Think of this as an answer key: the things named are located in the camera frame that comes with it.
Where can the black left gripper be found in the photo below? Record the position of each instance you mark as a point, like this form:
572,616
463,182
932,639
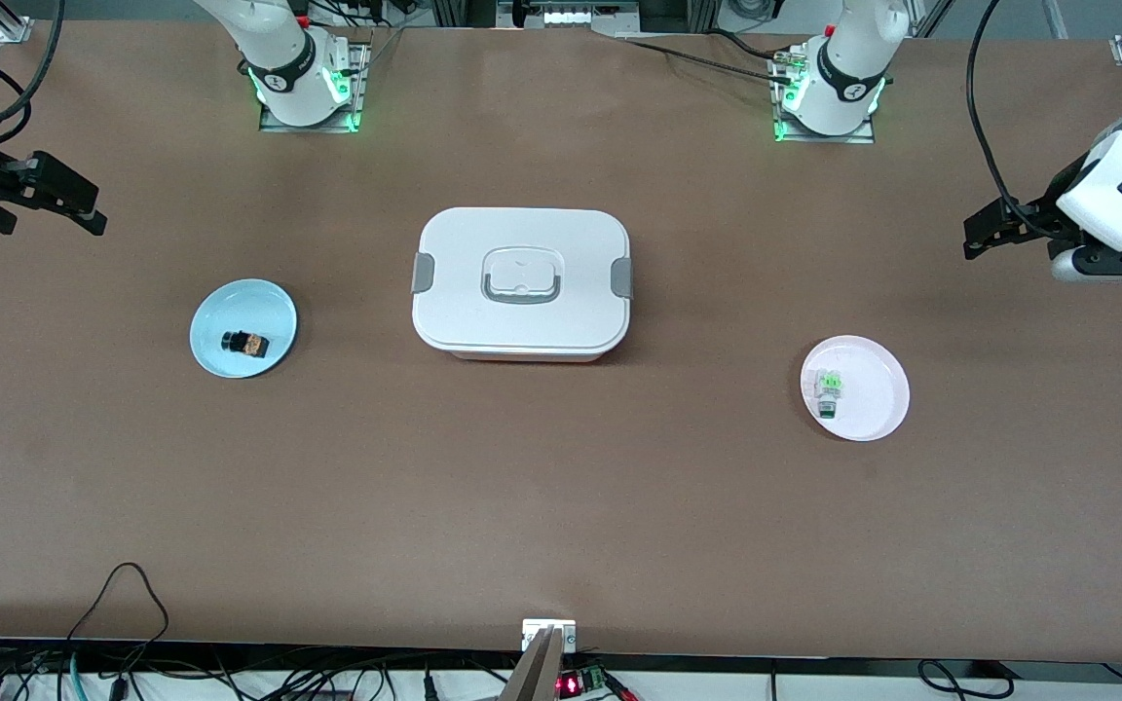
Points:
1047,212

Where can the orange black push-button switch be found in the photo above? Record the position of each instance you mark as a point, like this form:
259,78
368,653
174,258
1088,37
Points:
251,344

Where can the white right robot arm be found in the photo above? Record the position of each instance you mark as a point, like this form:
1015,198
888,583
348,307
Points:
279,49

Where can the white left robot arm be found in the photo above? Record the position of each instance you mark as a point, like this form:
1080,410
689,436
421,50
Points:
848,68

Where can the white lidded box grey clips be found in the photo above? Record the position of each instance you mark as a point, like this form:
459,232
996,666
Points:
464,243

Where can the light blue plate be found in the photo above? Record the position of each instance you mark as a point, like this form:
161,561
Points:
230,312

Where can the pink plate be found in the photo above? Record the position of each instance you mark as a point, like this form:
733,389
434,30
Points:
873,389

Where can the green circuit board red light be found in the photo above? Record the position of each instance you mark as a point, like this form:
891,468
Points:
588,679

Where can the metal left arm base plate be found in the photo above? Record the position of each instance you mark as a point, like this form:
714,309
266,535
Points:
853,138

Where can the green white switch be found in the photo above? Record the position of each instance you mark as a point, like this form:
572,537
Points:
828,385

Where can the aluminium cell frame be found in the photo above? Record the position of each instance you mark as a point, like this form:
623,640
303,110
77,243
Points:
707,12

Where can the aluminium camera mount post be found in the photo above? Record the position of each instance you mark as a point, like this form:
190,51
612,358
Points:
537,672

